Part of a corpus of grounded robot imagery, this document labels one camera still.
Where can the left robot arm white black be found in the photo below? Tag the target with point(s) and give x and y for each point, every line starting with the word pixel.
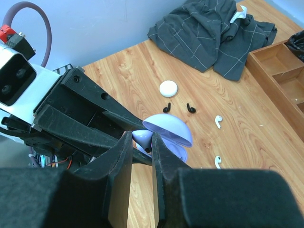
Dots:
pixel 30 135

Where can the white earbud charging case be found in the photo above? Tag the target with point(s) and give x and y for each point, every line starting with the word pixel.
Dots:
pixel 168 88

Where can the white earbud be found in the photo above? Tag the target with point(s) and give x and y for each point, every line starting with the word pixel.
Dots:
pixel 217 162
pixel 218 120

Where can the dark rolled tie left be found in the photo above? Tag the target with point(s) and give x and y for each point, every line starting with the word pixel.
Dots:
pixel 296 44

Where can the black earbud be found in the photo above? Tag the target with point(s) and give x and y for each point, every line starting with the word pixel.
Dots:
pixel 167 108
pixel 190 109

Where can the white earbud upper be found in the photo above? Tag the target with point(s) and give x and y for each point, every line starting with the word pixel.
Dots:
pixel 218 120

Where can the purple earbud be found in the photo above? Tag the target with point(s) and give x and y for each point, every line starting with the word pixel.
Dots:
pixel 143 140

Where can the purple earbud charging case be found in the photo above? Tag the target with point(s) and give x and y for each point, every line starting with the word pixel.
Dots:
pixel 175 134

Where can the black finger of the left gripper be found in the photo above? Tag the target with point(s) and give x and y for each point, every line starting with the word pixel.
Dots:
pixel 108 109
pixel 83 131

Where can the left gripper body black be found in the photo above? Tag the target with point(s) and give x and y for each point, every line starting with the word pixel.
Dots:
pixel 58 95

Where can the white earbud lower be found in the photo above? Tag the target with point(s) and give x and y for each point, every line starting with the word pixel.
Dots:
pixel 217 162

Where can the wooden compartment tray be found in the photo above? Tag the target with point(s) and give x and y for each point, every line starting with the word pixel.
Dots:
pixel 281 75

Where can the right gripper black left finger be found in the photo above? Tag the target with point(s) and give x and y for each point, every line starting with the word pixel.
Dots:
pixel 93 196

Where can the grey checked cloth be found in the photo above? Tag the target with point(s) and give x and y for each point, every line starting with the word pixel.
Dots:
pixel 212 34

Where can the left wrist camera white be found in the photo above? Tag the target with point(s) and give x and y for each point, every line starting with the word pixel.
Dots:
pixel 22 85

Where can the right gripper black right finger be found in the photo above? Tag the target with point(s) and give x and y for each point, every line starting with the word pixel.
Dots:
pixel 185 197

